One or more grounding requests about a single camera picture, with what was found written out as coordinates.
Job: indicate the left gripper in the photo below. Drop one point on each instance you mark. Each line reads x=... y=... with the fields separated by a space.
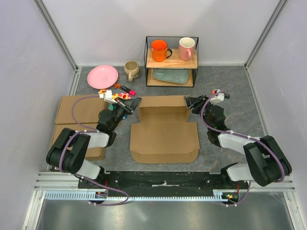
x=132 y=104

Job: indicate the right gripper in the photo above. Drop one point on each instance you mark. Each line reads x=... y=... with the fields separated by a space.
x=200 y=101

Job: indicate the brown cardboard box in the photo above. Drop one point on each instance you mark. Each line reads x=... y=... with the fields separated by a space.
x=164 y=134

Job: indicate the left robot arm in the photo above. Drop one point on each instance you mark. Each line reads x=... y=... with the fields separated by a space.
x=69 y=149

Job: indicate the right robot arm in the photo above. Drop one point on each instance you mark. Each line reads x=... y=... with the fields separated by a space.
x=266 y=162

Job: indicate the folded flat cardboard box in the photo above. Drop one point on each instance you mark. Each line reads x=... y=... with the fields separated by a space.
x=84 y=109

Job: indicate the pink highlighter marker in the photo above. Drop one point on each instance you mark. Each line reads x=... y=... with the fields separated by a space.
x=128 y=90

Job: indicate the pink petal smiley toy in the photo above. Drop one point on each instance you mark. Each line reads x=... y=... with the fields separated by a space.
x=122 y=95

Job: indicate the green ceramic tray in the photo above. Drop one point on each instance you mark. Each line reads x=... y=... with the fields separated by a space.
x=179 y=76

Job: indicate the yellow red smiley toy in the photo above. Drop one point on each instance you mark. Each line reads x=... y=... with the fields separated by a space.
x=102 y=91

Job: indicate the beige ceramic mug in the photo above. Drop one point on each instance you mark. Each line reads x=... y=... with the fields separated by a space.
x=132 y=70

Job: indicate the pink plastic plate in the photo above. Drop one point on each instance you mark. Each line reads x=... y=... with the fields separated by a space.
x=102 y=77

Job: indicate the pink ceramic mug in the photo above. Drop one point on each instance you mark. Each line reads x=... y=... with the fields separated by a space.
x=186 y=48

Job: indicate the orange enamel mug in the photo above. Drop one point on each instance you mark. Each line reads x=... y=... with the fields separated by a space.
x=160 y=50

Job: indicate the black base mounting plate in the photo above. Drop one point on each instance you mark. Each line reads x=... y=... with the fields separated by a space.
x=124 y=180

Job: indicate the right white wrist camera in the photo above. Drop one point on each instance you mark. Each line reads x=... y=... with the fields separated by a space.
x=219 y=97

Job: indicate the black wire shelf rack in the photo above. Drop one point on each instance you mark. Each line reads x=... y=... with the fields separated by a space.
x=173 y=62

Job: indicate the grey slotted cable duct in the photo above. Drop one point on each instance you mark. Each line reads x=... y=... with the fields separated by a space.
x=102 y=194

